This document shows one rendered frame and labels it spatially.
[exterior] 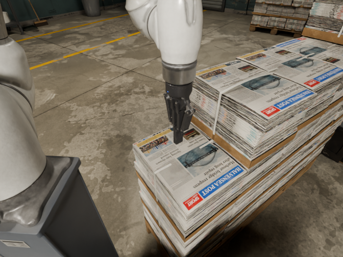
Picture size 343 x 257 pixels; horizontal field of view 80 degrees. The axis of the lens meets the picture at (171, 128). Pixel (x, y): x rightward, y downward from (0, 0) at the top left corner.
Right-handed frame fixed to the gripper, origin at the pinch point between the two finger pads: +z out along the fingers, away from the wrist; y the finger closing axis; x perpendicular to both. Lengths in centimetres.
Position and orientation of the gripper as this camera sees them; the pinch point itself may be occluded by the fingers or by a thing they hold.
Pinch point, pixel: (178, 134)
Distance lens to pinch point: 68.5
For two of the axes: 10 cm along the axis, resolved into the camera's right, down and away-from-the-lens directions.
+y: -5.8, -5.2, 6.2
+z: 0.1, 7.6, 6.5
